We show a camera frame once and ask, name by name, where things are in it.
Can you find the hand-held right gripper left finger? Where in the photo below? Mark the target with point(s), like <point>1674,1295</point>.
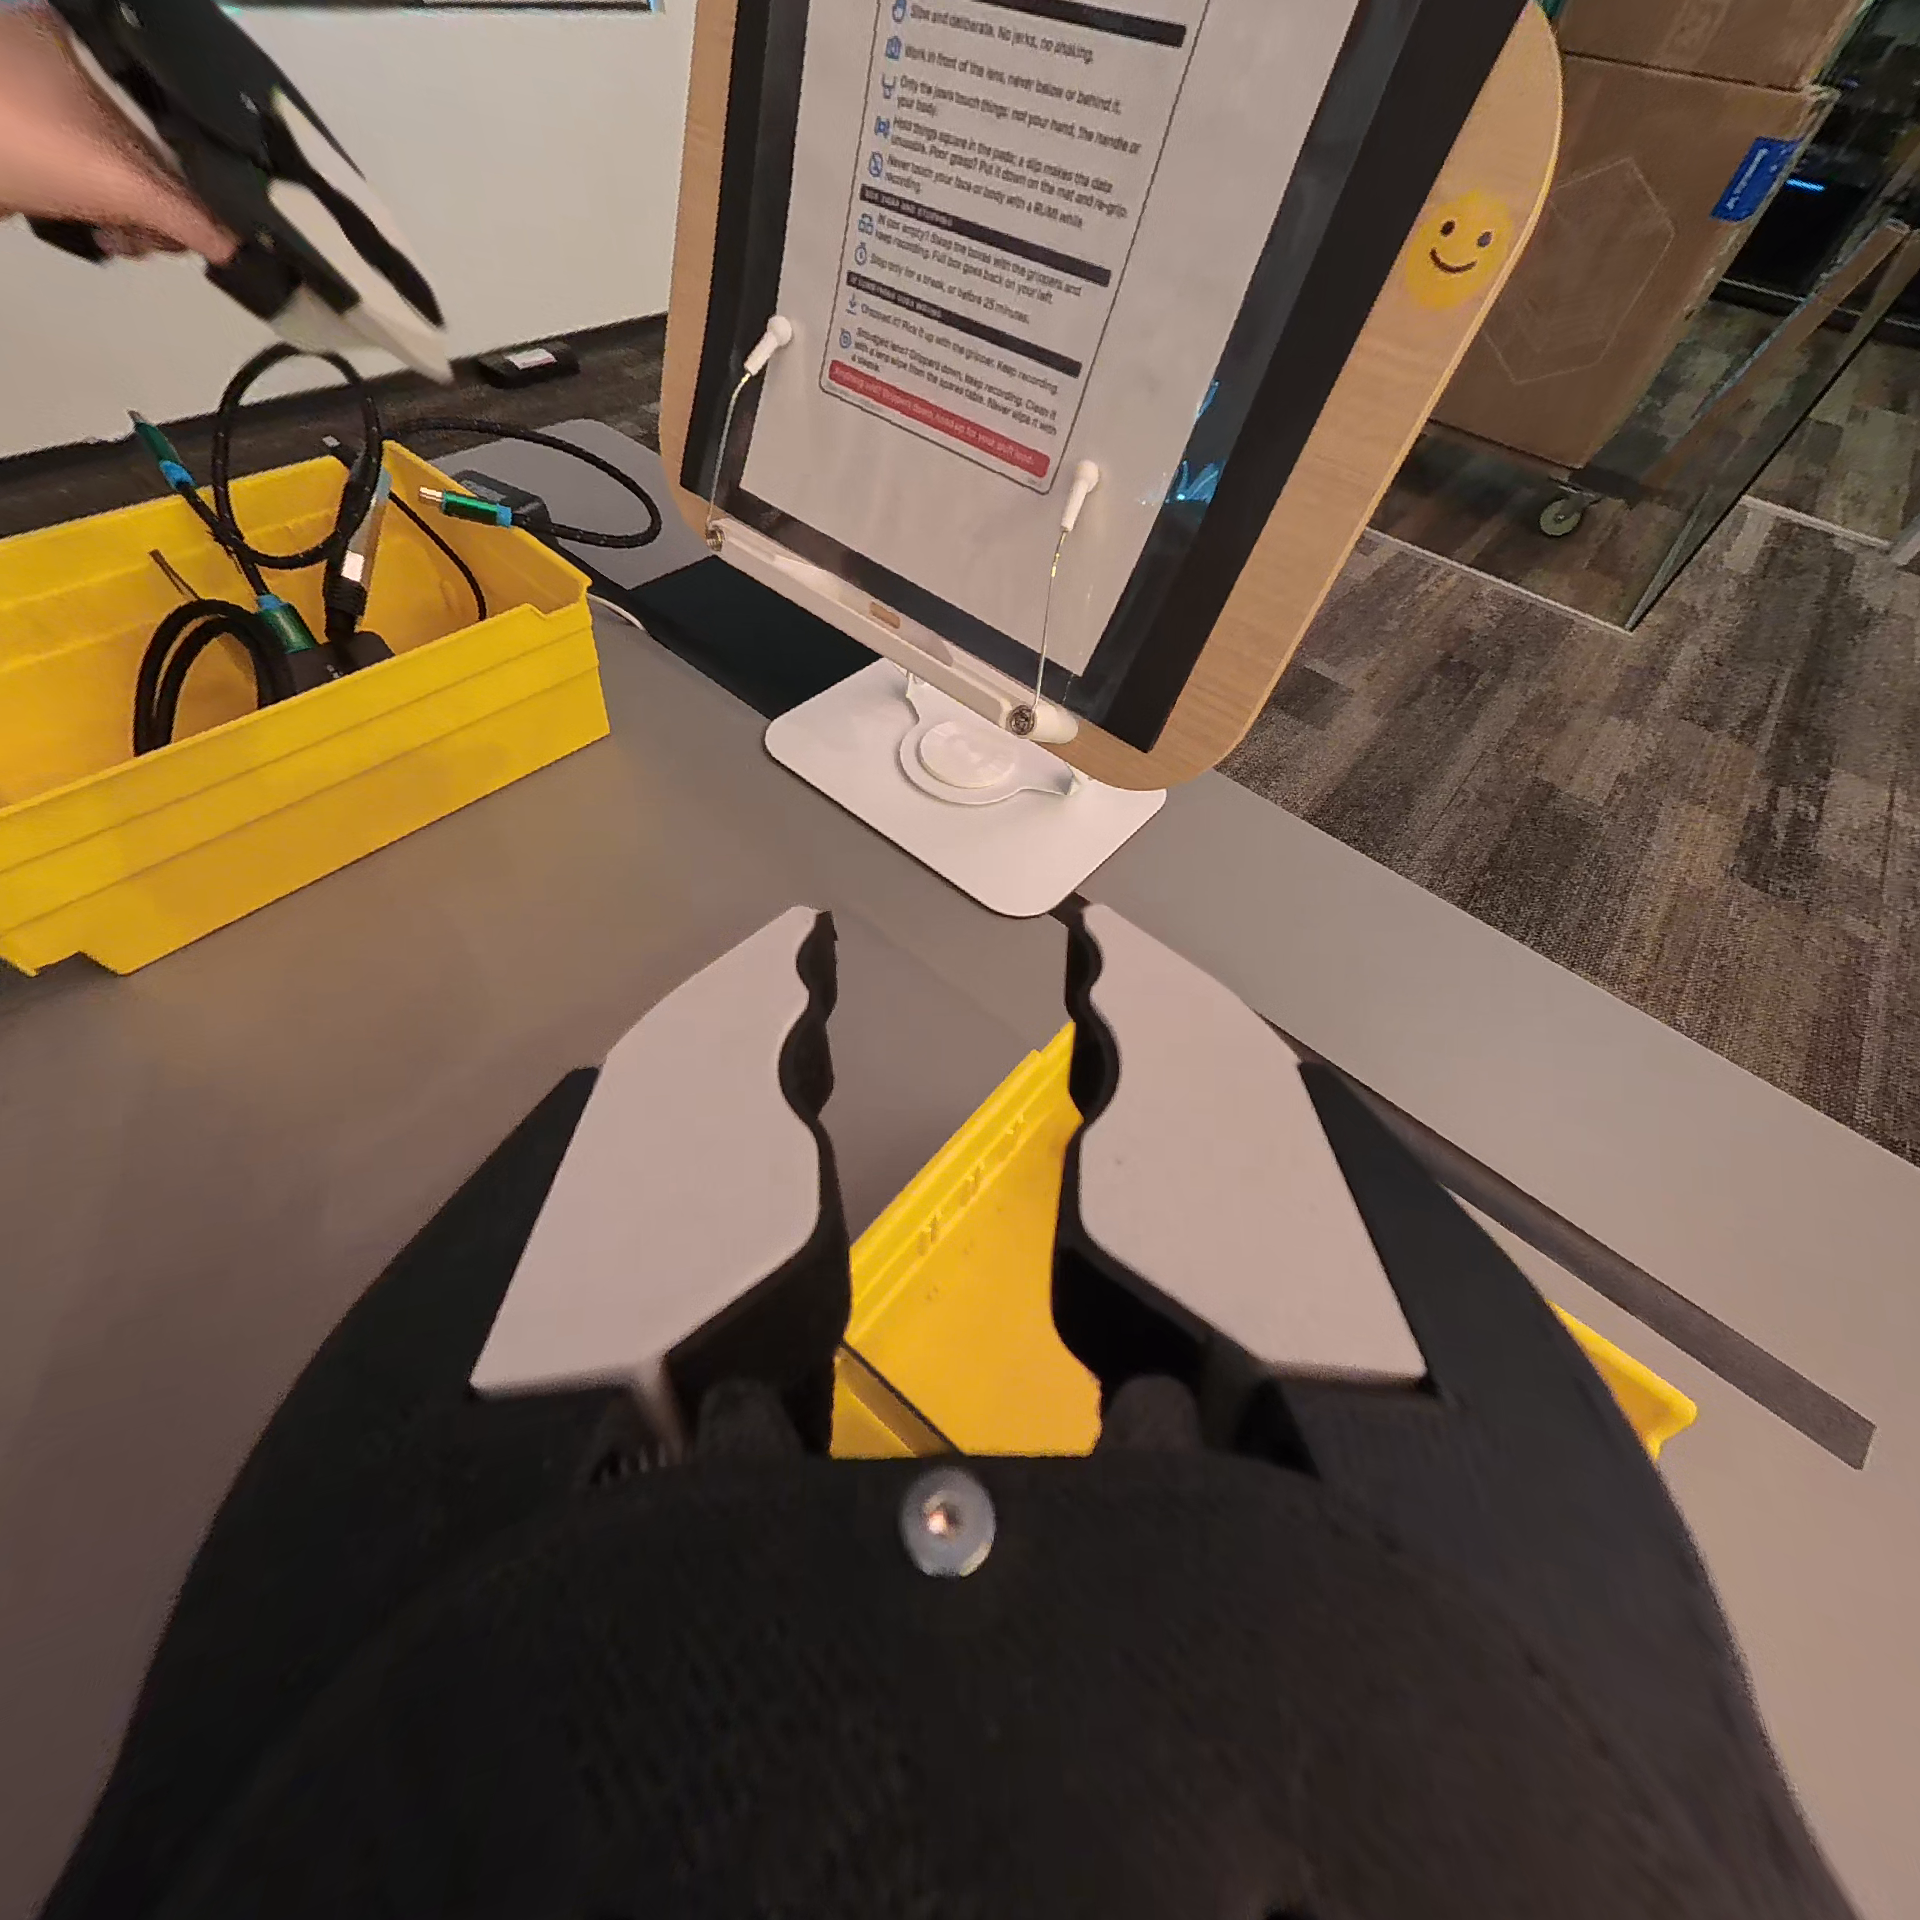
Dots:
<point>674,1200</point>

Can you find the instruction sheet in clear sleeve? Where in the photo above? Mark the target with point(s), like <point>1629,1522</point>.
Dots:
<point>901,300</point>

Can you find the yellow smiley sticker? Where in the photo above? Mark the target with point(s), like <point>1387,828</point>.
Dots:
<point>1459,247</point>

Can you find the yellow divided plastic bin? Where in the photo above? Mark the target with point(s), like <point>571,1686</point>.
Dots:
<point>301,810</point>

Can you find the wheeled dolly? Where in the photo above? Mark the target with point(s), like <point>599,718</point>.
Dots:
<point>1559,515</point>

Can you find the white stand base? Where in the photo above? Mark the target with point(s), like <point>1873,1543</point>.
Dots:
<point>961,839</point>

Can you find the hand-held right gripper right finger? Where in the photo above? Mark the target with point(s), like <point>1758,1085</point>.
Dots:
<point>1215,1200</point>

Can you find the instruction sheet on stand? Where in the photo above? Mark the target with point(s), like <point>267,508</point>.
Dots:
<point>1349,451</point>

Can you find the black floor outlet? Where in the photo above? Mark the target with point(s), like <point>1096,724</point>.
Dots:
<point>529,365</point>

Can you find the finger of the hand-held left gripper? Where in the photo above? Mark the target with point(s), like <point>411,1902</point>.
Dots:
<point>346,328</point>
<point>306,136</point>

